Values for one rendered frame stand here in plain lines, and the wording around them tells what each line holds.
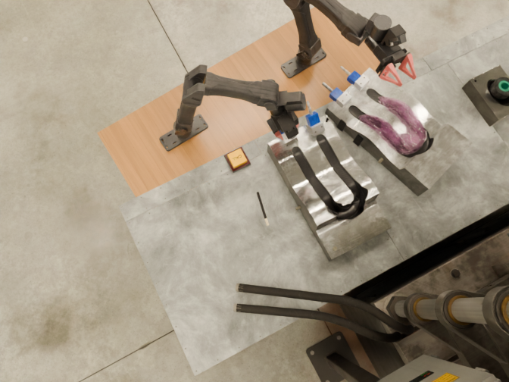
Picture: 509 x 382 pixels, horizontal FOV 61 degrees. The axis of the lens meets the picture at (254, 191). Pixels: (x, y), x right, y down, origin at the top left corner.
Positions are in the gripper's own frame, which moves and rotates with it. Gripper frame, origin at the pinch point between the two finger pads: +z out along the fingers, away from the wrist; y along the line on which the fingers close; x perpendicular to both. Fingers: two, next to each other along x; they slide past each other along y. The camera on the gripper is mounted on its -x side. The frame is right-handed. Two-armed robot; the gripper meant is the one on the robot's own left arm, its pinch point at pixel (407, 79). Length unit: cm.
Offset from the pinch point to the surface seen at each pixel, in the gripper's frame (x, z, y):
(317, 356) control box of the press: 128, 71, -45
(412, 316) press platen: 21, 62, -37
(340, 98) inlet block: 29.9, -16.1, -3.9
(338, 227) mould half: 38, 26, -33
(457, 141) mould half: 23.6, 23.1, 21.4
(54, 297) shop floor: 145, -32, -149
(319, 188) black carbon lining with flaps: 33.9, 10.2, -32.1
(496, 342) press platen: -4, 74, -35
